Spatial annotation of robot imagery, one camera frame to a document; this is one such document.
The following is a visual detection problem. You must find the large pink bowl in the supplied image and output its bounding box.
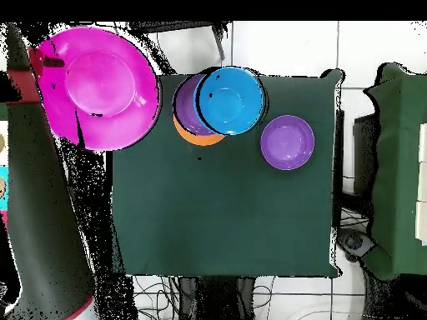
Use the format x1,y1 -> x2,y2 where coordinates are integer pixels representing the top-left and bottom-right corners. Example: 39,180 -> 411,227
34,26 -> 163,152

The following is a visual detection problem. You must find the purple shallow bowl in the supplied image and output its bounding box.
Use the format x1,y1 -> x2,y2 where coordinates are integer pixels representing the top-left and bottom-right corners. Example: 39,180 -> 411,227
172,73 -> 216,137
259,114 -> 315,171

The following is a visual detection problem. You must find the large orange bowl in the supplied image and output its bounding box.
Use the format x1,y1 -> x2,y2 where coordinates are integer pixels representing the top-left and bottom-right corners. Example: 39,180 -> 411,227
172,115 -> 227,147

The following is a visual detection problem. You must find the light blue bowl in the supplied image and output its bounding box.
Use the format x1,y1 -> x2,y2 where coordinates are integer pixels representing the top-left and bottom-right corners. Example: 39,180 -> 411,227
193,66 -> 267,137

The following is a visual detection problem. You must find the black stool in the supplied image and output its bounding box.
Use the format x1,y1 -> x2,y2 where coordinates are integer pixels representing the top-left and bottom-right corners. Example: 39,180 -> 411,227
128,21 -> 232,62

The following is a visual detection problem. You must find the dark green tablecloth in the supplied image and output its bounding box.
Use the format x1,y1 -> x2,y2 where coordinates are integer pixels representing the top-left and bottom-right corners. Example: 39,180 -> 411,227
111,67 -> 344,279

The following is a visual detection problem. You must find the grey chair base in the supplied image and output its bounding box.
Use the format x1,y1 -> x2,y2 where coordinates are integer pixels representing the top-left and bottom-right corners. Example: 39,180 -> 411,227
336,227 -> 377,263

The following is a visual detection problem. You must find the green cloth side table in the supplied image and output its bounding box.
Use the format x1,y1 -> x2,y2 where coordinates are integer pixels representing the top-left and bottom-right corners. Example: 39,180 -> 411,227
361,62 -> 427,282

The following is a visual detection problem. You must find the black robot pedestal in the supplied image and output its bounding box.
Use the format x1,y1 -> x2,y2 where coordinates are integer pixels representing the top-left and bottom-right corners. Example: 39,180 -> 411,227
176,275 -> 258,320

